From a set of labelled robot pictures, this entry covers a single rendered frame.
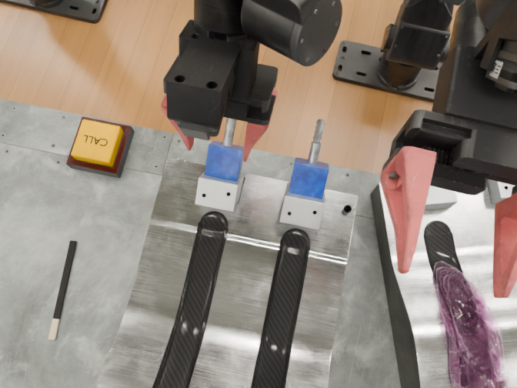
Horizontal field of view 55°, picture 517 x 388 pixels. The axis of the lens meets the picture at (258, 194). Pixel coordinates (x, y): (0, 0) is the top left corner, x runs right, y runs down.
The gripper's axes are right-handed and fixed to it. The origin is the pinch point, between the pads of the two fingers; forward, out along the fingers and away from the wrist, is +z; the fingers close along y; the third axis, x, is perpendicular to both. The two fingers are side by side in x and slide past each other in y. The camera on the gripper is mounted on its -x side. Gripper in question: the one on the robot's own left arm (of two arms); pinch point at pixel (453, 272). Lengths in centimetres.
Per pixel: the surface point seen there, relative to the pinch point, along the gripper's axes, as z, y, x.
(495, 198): -17.5, 15.4, 33.2
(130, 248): 1, -33, 39
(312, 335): 6.3, -4.8, 30.8
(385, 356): 6.6, 6.3, 39.1
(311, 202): -8.9, -9.0, 26.1
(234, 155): -12.0, -19.6, 25.4
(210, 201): -6.2, -21.2, 27.4
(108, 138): -13, -40, 36
